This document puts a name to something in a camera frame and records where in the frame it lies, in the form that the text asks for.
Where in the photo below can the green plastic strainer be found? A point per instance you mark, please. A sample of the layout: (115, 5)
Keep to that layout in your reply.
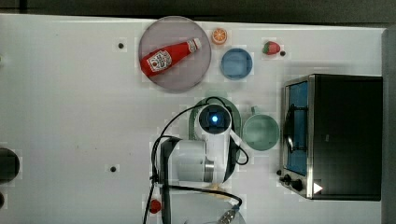
(237, 122)

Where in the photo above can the grey round plate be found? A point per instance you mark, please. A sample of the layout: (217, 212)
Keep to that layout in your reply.
(169, 31)

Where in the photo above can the red strawberry toy near robot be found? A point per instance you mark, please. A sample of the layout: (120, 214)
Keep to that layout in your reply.
(155, 206)

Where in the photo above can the blue cup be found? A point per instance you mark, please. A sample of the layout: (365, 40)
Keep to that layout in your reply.
(236, 64)

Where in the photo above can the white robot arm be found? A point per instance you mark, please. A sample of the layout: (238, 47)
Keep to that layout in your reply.
(188, 167)

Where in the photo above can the green mug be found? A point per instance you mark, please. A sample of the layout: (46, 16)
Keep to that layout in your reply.
(260, 131)

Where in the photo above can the orange slice toy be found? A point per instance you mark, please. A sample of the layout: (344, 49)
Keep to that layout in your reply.
(219, 36)

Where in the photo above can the black toaster oven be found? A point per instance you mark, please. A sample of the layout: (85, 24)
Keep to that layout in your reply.
(331, 137)

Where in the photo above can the red ketchup bottle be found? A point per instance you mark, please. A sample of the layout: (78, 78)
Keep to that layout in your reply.
(161, 60)

